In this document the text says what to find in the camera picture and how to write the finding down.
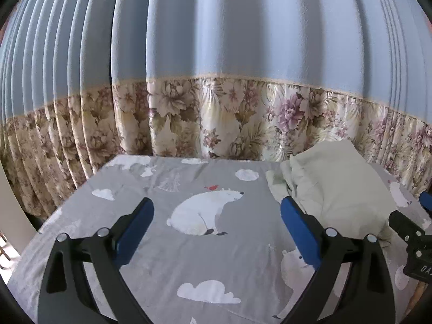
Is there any beige hooded jacket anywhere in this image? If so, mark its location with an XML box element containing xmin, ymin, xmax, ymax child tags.
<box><xmin>266</xmin><ymin>140</ymin><xmax>396</xmax><ymax>241</ymax></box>

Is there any beige bed headboard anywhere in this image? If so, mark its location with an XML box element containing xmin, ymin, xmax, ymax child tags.
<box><xmin>0</xmin><ymin>167</ymin><xmax>37</xmax><ymax>255</ymax></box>

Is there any grey polar bear bedsheet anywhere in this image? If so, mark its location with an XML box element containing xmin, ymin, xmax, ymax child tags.
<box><xmin>8</xmin><ymin>156</ymin><xmax>313</xmax><ymax>323</ymax></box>

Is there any blue floral curtain right panel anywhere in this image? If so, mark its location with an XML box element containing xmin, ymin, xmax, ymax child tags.
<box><xmin>110</xmin><ymin>0</ymin><xmax>431</xmax><ymax>194</ymax></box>

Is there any blue floral curtain panel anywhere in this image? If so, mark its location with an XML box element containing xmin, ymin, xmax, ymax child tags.
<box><xmin>1</xmin><ymin>0</ymin><xmax>151</xmax><ymax>219</ymax></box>
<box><xmin>110</xmin><ymin>0</ymin><xmax>431</xmax><ymax>194</ymax></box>

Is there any blue floral curtain left panel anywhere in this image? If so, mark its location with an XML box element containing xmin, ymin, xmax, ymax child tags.
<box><xmin>1</xmin><ymin>0</ymin><xmax>151</xmax><ymax>219</ymax></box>

